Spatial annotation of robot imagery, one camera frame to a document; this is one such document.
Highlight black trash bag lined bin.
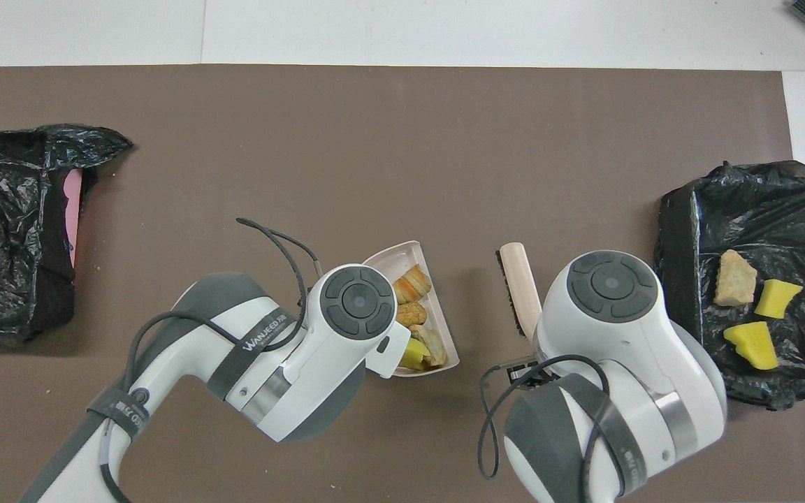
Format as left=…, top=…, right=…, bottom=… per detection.
left=654, top=160, right=805, bottom=411

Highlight pink plastic bin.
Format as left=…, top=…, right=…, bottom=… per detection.
left=64, top=169, right=84, bottom=268

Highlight pale crumbly bread chunk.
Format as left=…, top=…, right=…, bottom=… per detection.
left=409, top=323, right=447, bottom=367

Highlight small yellow sponge wedge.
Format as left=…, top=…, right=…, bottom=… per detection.
left=755, top=279, right=804, bottom=319

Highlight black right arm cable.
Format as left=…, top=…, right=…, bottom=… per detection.
left=478, top=355, right=609, bottom=503

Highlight brown paper table mat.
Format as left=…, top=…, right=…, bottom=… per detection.
left=0, top=64, right=805, bottom=503

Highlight brown round cookie piece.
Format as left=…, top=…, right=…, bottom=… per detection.
left=396, top=300, right=428, bottom=329

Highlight small orange striped croissant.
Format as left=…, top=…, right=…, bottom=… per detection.
left=393, top=264, right=433, bottom=305

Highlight yellow sponge piece with notch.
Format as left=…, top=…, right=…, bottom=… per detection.
left=399, top=339, right=431, bottom=371

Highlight large yellow sponge block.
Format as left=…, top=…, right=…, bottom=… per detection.
left=724, top=321, right=781, bottom=371

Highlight beige hand brush black bristles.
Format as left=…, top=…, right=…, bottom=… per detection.
left=495, top=242, right=543, bottom=341

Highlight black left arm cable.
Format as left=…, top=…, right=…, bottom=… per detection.
left=99, top=218, right=322, bottom=503

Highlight black trash bag over pink bin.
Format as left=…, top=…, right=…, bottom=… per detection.
left=0, top=124, right=134, bottom=343

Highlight beige plastic dustpan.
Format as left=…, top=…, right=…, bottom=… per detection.
left=363, top=240, right=460, bottom=378

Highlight large striped croissant piece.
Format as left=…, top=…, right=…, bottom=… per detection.
left=713, top=249, right=758, bottom=307

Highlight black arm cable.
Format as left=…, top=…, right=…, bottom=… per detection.
left=478, top=355, right=609, bottom=503
left=99, top=218, right=322, bottom=503

